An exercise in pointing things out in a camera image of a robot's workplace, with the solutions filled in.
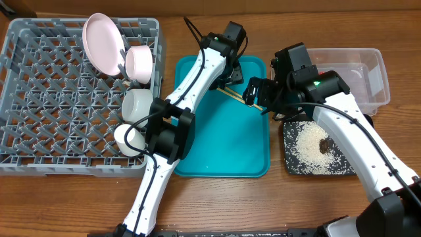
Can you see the pale green cup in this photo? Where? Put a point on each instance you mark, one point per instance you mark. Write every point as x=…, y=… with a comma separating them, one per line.
x=123, y=138

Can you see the black waste tray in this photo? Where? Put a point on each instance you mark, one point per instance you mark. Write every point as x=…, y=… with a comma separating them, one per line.
x=289, y=161

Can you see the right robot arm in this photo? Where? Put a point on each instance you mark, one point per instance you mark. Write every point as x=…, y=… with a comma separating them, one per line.
x=392, y=188

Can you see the grey plastic dish rack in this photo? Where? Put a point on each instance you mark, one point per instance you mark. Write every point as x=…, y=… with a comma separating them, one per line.
x=59, y=113

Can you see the grey-green bowl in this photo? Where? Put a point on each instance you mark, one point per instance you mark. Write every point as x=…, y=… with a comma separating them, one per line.
x=136, y=105

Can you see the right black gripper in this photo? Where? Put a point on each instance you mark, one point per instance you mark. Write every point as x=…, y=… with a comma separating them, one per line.
x=261, y=92

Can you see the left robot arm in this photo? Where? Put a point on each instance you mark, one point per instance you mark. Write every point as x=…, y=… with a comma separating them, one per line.
x=165, y=136

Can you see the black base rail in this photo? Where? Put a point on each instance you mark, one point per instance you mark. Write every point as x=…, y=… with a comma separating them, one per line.
x=292, y=232

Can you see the teal serving tray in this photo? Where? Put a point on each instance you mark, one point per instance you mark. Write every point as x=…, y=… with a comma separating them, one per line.
x=231, y=140

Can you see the wooden chopstick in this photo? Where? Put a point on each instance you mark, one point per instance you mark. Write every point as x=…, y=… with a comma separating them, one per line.
x=237, y=94
x=232, y=96

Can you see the large pink plate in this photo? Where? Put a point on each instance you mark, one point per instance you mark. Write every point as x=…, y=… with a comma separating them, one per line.
x=103, y=44

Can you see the pink small bowl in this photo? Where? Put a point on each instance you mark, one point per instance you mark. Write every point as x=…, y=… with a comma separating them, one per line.
x=139, y=64

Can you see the clear plastic waste bin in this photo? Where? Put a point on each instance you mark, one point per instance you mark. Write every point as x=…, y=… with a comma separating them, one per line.
x=362, y=69

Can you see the brown mushroom piece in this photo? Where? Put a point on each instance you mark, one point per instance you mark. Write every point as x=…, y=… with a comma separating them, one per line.
x=324, y=145

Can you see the white rice grains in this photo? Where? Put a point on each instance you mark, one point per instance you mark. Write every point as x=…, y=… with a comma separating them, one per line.
x=309, y=148

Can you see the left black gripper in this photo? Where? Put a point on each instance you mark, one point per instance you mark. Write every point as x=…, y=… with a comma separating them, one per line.
x=238, y=78

